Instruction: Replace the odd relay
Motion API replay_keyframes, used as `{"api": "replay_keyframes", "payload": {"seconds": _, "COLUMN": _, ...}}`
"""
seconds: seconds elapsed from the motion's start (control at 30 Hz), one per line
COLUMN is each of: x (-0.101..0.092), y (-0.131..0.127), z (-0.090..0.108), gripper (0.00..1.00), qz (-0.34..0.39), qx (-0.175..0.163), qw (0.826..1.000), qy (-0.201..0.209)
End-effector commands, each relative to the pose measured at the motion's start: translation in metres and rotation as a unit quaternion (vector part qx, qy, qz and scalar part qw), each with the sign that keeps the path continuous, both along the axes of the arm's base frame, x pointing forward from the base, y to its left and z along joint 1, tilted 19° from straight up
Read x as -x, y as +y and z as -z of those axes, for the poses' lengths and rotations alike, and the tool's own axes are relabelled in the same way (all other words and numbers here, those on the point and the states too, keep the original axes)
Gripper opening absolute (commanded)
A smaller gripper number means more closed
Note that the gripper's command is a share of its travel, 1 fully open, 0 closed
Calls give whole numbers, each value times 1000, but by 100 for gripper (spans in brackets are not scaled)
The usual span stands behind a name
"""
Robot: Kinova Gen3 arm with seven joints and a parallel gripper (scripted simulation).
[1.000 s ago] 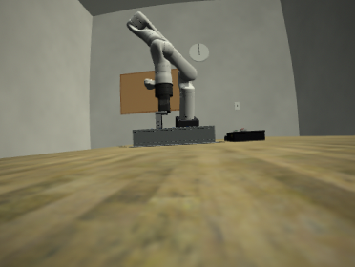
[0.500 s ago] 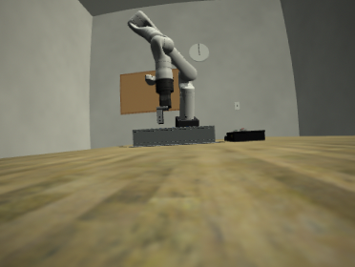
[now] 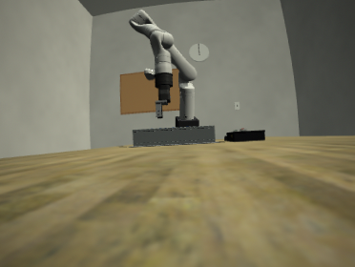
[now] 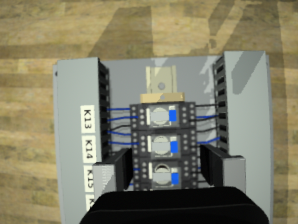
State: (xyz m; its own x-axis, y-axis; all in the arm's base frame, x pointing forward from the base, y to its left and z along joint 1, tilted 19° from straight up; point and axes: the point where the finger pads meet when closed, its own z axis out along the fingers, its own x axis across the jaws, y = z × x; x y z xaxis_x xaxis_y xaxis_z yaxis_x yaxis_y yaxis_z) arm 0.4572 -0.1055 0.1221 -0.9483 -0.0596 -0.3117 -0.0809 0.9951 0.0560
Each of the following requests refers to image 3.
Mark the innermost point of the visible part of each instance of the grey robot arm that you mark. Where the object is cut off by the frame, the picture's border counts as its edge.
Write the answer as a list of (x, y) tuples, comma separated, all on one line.
[(165, 51)]

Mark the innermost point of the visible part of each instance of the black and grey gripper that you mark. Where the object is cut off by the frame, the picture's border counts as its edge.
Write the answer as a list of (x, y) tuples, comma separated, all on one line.
[(164, 81)]

